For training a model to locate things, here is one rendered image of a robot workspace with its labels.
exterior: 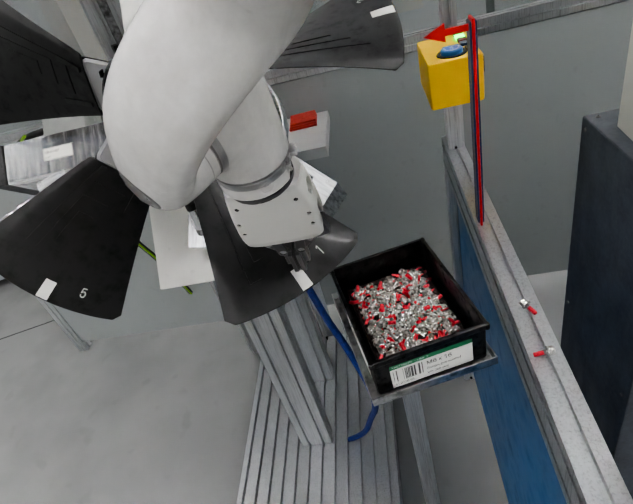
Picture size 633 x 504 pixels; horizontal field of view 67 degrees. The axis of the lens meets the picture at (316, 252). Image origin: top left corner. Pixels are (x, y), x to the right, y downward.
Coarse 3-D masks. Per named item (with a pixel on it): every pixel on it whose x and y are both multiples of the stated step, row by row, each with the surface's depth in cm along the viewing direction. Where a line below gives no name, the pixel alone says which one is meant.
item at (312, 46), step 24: (336, 0) 71; (384, 0) 66; (312, 24) 68; (336, 24) 66; (360, 24) 64; (384, 24) 63; (288, 48) 64; (312, 48) 63; (336, 48) 62; (360, 48) 61; (384, 48) 61
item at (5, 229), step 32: (96, 160) 68; (64, 192) 68; (96, 192) 70; (128, 192) 72; (0, 224) 68; (32, 224) 69; (64, 224) 70; (96, 224) 71; (128, 224) 74; (0, 256) 69; (32, 256) 70; (64, 256) 71; (96, 256) 73; (128, 256) 75; (32, 288) 71; (64, 288) 73; (96, 288) 74
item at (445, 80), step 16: (464, 32) 97; (432, 48) 94; (464, 48) 88; (432, 64) 87; (448, 64) 86; (464, 64) 86; (480, 64) 86; (432, 80) 88; (448, 80) 88; (464, 80) 88; (480, 80) 88; (432, 96) 90; (448, 96) 90; (464, 96) 90; (480, 96) 90
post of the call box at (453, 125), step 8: (448, 112) 99; (456, 112) 99; (448, 120) 100; (456, 120) 100; (448, 128) 101; (456, 128) 101; (448, 136) 102; (456, 136) 102; (448, 144) 103; (456, 144) 104
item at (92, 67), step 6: (84, 60) 69; (90, 60) 69; (96, 60) 69; (84, 66) 70; (90, 66) 70; (96, 66) 70; (102, 66) 69; (90, 72) 71; (96, 72) 70; (90, 78) 72; (96, 78) 71; (102, 78) 71; (90, 84) 72; (96, 84) 72; (96, 90) 73; (96, 96) 74; (102, 96) 74; (102, 102) 75; (102, 108) 76
